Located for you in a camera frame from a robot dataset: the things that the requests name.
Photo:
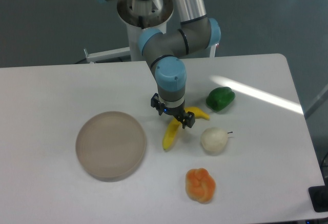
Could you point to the white pear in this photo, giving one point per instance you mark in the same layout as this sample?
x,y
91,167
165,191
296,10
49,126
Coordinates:
x,y
214,140

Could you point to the white right base strut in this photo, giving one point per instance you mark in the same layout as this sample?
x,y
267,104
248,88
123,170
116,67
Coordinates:
x,y
213,49

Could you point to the green bell pepper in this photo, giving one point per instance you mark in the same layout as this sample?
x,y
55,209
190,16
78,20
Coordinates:
x,y
219,98

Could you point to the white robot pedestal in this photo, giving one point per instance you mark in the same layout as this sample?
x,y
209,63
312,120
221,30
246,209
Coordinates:
x,y
142,14

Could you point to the yellow banana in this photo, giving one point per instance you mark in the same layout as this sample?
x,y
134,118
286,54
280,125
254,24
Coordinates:
x,y
174,125

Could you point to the white left base strut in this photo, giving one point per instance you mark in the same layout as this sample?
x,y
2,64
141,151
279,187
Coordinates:
x,y
107,56

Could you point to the white base strut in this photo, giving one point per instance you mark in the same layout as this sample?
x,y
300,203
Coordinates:
x,y
107,56
213,49

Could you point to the beige round plate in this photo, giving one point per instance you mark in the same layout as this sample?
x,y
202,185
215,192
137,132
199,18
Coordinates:
x,y
111,145

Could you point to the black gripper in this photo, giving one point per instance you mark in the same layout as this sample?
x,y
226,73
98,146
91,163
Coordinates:
x,y
175,108

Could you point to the orange knotted bread roll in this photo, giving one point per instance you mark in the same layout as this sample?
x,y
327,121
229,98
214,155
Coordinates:
x,y
200,185

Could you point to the black device at table edge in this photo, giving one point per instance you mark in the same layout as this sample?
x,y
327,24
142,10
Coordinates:
x,y
318,196

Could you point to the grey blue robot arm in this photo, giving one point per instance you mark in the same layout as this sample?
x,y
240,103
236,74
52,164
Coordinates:
x,y
169,30

